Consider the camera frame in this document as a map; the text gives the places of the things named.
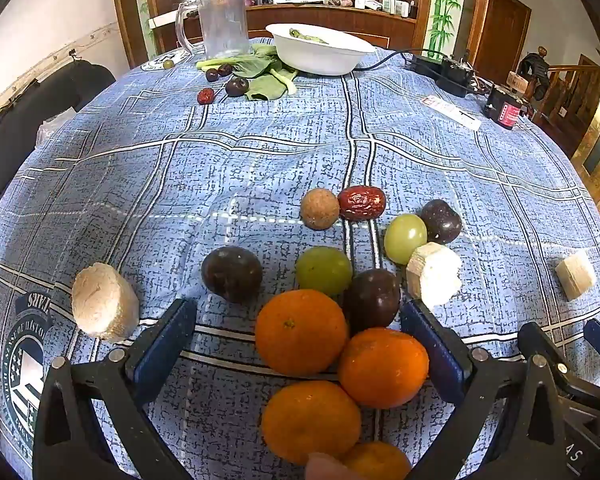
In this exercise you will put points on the clear plastic bag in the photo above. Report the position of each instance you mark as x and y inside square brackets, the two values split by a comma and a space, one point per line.
[47, 132]

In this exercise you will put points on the small dark purple plum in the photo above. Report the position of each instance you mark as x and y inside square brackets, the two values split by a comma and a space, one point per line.
[236, 86]

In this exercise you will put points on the wooden door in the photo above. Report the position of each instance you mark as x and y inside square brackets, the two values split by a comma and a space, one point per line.
[500, 30]

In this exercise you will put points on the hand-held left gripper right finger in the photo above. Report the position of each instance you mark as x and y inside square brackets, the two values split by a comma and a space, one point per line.
[430, 350]

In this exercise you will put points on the black and red box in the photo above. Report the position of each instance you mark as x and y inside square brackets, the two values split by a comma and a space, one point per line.
[505, 110]

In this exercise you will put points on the green bok choy leaves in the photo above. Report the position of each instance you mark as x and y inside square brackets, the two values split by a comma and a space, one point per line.
[262, 72]

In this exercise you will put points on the person's left hand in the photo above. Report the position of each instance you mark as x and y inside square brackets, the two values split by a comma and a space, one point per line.
[330, 467]

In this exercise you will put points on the white bowl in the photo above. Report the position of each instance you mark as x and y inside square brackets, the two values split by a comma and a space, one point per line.
[320, 55]

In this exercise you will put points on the wooden counter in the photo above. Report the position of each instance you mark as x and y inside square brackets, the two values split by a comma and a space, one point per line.
[330, 20]

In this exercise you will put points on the black chair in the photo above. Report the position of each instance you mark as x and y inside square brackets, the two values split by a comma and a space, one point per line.
[30, 110]

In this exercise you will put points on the wrinkled red jujube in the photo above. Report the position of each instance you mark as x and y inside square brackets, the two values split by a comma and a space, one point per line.
[362, 202]

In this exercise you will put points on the white paper tag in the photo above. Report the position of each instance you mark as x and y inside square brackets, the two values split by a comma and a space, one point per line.
[452, 110]

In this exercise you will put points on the peeled sugarcane piece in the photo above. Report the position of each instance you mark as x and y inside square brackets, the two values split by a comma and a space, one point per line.
[102, 300]
[575, 275]
[432, 275]

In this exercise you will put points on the green vegetable scraps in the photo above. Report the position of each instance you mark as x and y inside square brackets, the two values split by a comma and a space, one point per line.
[305, 36]

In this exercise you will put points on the black power strip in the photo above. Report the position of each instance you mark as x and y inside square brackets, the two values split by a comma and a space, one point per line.
[437, 70]

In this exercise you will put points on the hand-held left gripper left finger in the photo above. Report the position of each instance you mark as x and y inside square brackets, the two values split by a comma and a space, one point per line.
[165, 345]

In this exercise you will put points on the blue plaid tablecloth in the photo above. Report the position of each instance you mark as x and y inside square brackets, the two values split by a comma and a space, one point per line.
[180, 185]

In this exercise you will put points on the large green grape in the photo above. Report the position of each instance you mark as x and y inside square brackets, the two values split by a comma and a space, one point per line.
[324, 270]
[405, 237]

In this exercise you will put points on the bamboo wall painting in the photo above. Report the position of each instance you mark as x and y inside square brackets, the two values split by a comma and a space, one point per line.
[445, 5]
[142, 0]

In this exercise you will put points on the wooden stair railing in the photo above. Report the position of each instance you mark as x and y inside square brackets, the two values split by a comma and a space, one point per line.
[570, 95]

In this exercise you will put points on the brown round longan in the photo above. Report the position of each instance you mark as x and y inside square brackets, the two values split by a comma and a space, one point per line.
[319, 209]

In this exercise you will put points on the small red jujube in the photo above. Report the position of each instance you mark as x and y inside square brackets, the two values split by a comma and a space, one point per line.
[206, 96]

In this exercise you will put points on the clear glass mug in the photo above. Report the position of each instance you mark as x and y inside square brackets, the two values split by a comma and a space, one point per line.
[225, 20]

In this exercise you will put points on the orange mandarin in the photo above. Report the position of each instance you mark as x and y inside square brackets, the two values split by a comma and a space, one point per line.
[310, 421]
[383, 367]
[301, 332]
[380, 460]

